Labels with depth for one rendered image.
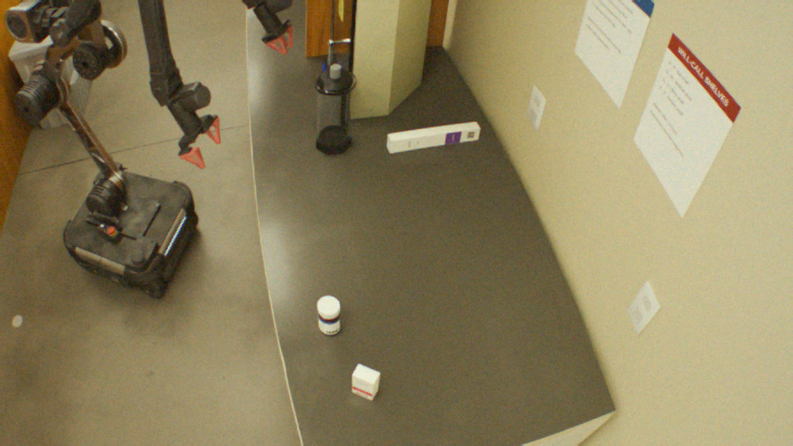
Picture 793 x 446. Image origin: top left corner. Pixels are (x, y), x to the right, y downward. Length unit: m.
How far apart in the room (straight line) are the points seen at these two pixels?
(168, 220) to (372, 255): 1.28
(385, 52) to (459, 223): 0.50
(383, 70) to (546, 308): 0.77
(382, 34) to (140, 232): 1.40
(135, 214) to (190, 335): 0.59
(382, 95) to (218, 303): 1.21
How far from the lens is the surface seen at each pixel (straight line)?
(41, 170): 3.51
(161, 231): 2.46
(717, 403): 1.08
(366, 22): 1.52
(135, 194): 2.65
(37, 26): 1.61
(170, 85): 1.42
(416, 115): 1.75
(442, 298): 1.35
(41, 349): 2.69
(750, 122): 0.90
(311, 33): 1.95
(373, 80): 1.64
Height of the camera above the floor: 2.06
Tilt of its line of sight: 50 degrees down
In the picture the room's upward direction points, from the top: 7 degrees clockwise
